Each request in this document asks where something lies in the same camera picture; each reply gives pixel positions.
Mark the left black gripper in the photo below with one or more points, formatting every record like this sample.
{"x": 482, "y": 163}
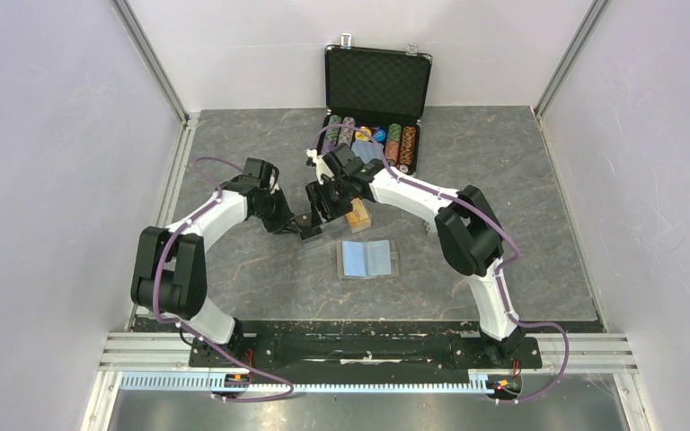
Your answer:
{"x": 283, "y": 224}

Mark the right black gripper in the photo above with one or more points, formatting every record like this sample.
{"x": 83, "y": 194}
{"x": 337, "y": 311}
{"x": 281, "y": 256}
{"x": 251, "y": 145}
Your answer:
{"x": 318, "y": 195}

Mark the orange card box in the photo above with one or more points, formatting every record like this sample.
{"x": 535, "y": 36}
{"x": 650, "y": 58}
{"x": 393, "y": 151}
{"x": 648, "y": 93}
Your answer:
{"x": 358, "y": 218}

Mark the beige card holder wallet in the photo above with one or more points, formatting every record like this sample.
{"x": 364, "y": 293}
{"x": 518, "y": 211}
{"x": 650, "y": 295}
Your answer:
{"x": 367, "y": 260}

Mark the black card box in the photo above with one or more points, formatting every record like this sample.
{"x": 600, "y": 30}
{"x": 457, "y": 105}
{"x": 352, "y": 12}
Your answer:
{"x": 309, "y": 230}

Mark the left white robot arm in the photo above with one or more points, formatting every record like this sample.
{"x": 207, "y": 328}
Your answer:
{"x": 170, "y": 272}

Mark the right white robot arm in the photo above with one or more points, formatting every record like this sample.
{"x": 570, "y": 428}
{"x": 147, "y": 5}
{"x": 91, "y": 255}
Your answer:
{"x": 469, "y": 233}

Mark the black poker chip case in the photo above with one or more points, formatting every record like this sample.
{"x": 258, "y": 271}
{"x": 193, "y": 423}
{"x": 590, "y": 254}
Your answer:
{"x": 375, "y": 99}

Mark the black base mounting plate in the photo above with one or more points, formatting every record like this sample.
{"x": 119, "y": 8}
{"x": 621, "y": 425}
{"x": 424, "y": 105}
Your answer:
{"x": 373, "y": 352}

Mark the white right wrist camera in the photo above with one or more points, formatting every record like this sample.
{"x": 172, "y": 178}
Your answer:
{"x": 323, "y": 172}

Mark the grey slotted cable duct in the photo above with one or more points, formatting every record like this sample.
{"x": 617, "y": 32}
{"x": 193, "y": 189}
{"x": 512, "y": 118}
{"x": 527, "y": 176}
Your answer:
{"x": 217, "y": 382}

